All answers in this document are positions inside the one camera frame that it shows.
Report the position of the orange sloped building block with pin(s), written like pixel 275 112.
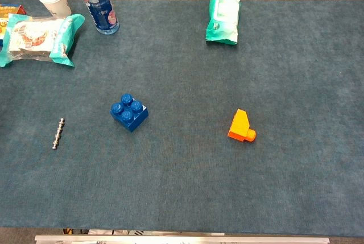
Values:
pixel 240 126

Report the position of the blue four-stud building block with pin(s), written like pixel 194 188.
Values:
pixel 129 116

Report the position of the teal felt table cloth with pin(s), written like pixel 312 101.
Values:
pixel 182 175

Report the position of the green wet wipes pack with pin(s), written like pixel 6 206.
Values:
pixel 223 19

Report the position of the silver beaded metal rod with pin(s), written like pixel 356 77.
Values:
pixel 58 133

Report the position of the blue-labelled plastic water bottle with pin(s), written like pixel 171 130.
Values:
pixel 101 5

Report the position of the teal and white snack bag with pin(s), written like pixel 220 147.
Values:
pixel 37 39

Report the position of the white paper cup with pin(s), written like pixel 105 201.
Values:
pixel 55 0

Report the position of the aluminium profile rail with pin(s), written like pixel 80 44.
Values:
pixel 182 239

